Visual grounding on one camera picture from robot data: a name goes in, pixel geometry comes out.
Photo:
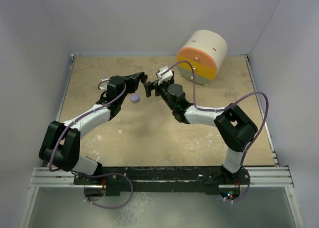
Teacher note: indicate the cylindrical three-drawer storage box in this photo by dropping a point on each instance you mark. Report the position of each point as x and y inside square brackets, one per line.
[206, 51]

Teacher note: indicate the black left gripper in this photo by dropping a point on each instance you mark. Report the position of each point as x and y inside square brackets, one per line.
[132, 81]

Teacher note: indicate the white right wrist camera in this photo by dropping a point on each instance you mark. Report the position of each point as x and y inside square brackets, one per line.
[164, 74]

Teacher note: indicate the purple round earbud charging case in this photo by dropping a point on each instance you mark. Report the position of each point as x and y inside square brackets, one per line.
[134, 98]

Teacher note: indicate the aluminium table frame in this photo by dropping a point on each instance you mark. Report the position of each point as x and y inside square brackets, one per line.
[261, 177]

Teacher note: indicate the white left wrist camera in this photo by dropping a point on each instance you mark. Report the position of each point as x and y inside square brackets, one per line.
[103, 84]

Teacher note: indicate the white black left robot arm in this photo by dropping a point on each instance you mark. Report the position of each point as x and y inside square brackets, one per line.
[61, 145]

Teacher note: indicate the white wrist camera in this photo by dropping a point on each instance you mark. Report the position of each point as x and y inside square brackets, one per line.
[103, 84]
[164, 74]

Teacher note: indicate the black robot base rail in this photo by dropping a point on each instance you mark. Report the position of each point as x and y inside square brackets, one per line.
[210, 180]

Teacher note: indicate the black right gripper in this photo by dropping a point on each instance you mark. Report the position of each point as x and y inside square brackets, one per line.
[149, 86]

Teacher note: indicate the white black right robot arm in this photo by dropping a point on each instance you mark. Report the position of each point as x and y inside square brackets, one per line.
[235, 127]

